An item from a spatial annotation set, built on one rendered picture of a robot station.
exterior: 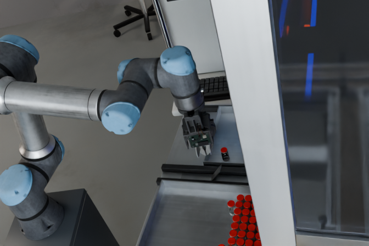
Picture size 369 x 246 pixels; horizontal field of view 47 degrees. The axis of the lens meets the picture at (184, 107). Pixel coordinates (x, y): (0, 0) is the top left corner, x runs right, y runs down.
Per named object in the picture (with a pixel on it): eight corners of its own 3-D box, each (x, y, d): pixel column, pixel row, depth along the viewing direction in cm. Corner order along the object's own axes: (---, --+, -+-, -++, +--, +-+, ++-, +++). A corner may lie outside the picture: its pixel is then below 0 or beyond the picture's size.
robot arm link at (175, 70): (161, 44, 103) (195, 42, 100) (173, 79, 109) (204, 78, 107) (151, 63, 97) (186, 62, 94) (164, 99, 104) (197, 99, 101)
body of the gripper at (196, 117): (186, 151, 112) (175, 118, 105) (185, 129, 119) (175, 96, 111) (215, 145, 111) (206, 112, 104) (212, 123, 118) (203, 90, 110)
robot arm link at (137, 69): (106, 80, 100) (149, 78, 96) (123, 52, 107) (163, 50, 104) (117, 105, 105) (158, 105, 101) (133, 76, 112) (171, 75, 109)
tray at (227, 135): (319, 113, 141) (319, 105, 139) (317, 174, 123) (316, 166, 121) (220, 112, 153) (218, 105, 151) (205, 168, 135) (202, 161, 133)
